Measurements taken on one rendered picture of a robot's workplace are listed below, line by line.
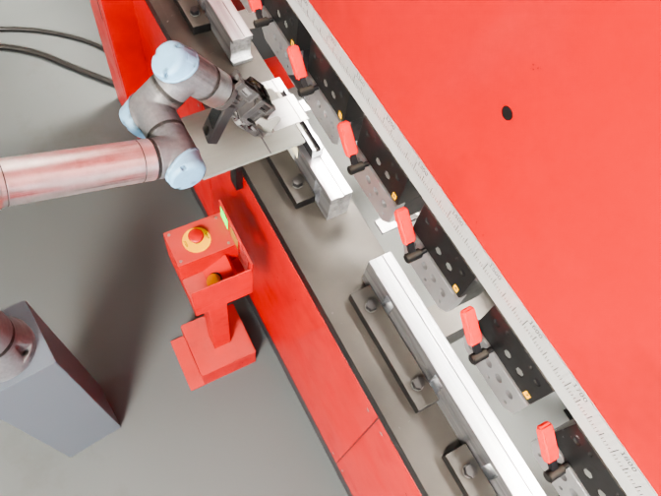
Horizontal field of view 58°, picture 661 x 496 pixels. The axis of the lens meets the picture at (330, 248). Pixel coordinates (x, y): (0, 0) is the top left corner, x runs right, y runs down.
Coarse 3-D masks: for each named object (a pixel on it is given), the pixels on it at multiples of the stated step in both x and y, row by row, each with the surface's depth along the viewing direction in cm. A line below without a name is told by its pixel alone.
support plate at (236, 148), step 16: (272, 96) 148; (208, 112) 144; (192, 128) 141; (240, 128) 143; (288, 128) 144; (208, 144) 140; (224, 144) 140; (240, 144) 141; (256, 144) 141; (272, 144) 142; (288, 144) 142; (208, 160) 137; (224, 160) 138; (240, 160) 138; (208, 176) 136
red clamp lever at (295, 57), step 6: (288, 48) 114; (294, 48) 114; (288, 54) 115; (294, 54) 114; (300, 54) 115; (294, 60) 114; (300, 60) 115; (294, 66) 115; (300, 66) 115; (294, 72) 116; (300, 72) 115; (306, 72) 116; (300, 78) 116; (300, 84) 117; (306, 84) 116; (300, 90) 116; (306, 90) 116; (312, 90) 117; (300, 96) 117
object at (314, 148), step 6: (282, 96) 149; (306, 120) 146; (306, 126) 146; (306, 132) 146; (312, 132) 145; (306, 138) 144; (312, 138) 145; (318, 138) 144; (306, 144) 144; (312, 144) 143; (318, 144) 143; (312, 150) 142; (318, 150) 144; (312, 156) 144
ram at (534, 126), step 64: (320, 0) 104; (384, 0) 86; (448, 0) 73; (512, 0) 64; (576, 0) 57; (640, 0) 51; (384, 64) 93; (448, 64) 78; (512, 64) 68; (576, 64) 60; (640, 64) 53; (384, 128) 101; (448, 128) 84; (512, 128) 72; (576, 128) 63; (640, 128) 56; (448, 192) 91; (512, 192) 77; (576, 192) 67; (640, 192) 59; (512, 256) 82; (576, 256) 71; (640, 256) 62; (512, 320) 89; (576, 320) 75; (640, 320) 66; (640, 384) 70; (640, 448) 74
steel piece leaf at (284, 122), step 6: (276, 102) 147; (282, 102) 148; (288, 102) 148; (276, 108) 147; (282, 108) 147; (288, 108) 147; (270, 114) 146; (276, 114) 146; (282, 114) 146; (288, 114) 146; (294, 114) 146; (282, 120) 145; (288, 120) 145; (294, 120) 146; (300, 120) 146; (276, 126) 144; (282, 126) 144
